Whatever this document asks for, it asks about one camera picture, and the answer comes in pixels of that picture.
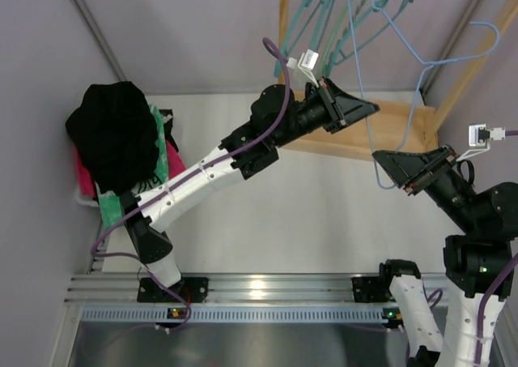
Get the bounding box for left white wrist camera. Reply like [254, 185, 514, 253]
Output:
[287, 49, 319, 88]

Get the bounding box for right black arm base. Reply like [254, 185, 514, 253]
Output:
[351, 275, 394, 304]

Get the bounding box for pink garment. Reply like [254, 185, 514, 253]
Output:
[74, 140, 186, 200]

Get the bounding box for grey corner wall profile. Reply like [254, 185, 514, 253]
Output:
[70, 0, 127, 81]

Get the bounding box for black trousers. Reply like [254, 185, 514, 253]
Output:
[66, 81, 159, 196]

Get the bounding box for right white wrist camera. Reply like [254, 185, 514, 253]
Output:
[457, 124, 507, 161]

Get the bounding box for green white tie-dye garment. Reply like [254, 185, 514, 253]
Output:
[96, 104, 169, 228]

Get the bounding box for light green plastic hanger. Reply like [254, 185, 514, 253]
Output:
[319, 0, 350, 76]

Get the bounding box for light blue wire hanger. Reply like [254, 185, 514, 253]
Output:
[347, 0, 500, 190]

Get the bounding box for right grey wall profile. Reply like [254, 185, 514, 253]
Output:
[420, 0, 484, 105]

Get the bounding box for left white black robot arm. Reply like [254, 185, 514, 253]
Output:
[121, 78, 380, 288]

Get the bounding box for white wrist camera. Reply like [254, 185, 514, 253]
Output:
[457, 124, 507, 161]
[287, 49, 319, 88]

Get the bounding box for right teal plastic hanger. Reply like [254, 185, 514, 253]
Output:
[331, 0, 416, 65]

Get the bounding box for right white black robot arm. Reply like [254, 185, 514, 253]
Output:
[372, 146, 517, 366]

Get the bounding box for black white garment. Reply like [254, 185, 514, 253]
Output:
[159, 109, 179, 151]

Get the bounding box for wooden clothes rack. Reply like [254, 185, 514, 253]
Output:
[279, 0, 517, 160]

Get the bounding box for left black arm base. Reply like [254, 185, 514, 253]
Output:
[137, 276, 209, 303]

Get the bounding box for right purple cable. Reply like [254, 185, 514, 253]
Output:
[424, 130, 518, 367]

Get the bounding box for grey slotted cable duct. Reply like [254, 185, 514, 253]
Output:
[82, 306, 388, 324]

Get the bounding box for aluminium mounting rail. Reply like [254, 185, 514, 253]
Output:
[63, 237, 507, 304]

